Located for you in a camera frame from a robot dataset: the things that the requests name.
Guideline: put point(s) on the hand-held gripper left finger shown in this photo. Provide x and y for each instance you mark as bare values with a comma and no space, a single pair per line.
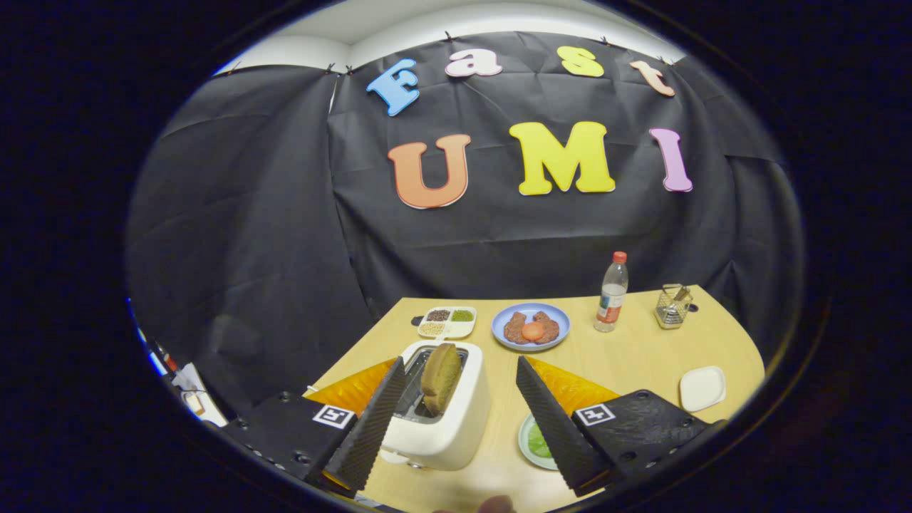
370,431

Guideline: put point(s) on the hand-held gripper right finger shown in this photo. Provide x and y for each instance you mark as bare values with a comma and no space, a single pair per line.
556,434

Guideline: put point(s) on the green lettuce leaf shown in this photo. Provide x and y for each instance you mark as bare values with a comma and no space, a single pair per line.
539,445

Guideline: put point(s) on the brown toasted bread slice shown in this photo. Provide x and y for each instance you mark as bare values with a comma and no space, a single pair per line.
440,377

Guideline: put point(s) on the pale green round plate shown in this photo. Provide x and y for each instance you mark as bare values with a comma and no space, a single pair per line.
524,445

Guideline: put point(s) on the white toaster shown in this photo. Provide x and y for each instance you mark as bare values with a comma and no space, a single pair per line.
456,427

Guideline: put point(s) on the red tomato slice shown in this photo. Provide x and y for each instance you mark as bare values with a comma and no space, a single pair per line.
533,331

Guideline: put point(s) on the brown meat patty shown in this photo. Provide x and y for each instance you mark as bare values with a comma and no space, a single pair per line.
514,329
550,328

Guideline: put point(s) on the blue round plate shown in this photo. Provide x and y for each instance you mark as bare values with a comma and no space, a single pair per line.
531,309

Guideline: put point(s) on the white divided condiment tray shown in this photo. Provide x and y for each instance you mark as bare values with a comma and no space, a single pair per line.
446,323

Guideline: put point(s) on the clear red-capped water bottle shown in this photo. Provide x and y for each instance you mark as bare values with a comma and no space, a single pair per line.
611,299

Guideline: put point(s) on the white square plate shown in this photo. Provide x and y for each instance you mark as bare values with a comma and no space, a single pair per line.
702,388

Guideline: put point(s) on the black backdrop cloth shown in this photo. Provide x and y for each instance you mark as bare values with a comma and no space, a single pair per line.
285,249

